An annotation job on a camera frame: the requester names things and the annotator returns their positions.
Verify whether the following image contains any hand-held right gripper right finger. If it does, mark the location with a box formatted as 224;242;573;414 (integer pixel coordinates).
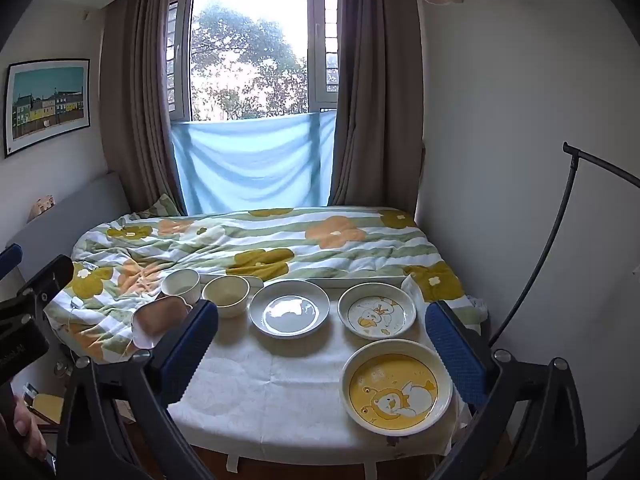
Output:
425;300;589;480

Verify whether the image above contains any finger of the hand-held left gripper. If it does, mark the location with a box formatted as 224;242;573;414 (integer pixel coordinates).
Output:
0;243;24;279
17;254;75;312

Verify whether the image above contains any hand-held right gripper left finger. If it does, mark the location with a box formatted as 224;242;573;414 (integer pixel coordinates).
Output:
56;299;221;480

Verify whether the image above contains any cream bowl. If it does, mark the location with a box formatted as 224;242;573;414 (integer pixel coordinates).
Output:
201;276;251;318

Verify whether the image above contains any white bowl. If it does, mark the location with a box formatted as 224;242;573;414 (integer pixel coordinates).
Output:
160;268;202;299

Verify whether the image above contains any yellow bear print plate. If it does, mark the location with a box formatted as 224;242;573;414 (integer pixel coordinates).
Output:
340;338;453;436

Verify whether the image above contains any white duck print plate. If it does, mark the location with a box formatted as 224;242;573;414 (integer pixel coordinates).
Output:
338;282;417;341

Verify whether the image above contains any plain white plate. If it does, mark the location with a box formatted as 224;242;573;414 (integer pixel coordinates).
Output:
248;280;331;338

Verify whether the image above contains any person's left hand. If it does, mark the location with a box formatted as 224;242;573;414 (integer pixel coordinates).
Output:
12;401;48;462

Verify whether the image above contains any small plush toy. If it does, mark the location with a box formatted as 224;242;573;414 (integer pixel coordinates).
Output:
27;195;56;221

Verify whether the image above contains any grey headboard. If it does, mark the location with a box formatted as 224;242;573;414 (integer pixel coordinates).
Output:
0;172;132;286

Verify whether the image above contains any yellow flat object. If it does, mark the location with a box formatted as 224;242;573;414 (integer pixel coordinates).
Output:
30;392;66;426

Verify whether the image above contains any pale tablecloth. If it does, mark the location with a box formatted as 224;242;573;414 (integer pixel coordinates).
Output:
165;280;476;453

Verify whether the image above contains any floral striped blanket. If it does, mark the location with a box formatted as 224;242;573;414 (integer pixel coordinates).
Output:
44;207;488;363

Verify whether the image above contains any white bed table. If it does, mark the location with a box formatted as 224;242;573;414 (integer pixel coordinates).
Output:
200;274;481;476

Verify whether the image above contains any green patterned pillow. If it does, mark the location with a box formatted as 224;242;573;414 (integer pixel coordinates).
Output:
137;193;183;218

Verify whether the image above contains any black curved stand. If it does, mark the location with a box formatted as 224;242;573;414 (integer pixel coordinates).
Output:
487;142;640;348

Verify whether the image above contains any brown curtain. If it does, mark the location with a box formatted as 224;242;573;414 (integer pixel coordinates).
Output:
327;0;426;211
101;0;188;216

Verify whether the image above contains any window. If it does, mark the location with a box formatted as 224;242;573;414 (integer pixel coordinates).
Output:
165;0;341;123

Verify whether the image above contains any framed wall picture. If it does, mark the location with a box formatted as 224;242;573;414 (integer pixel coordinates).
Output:
4;58;92;159

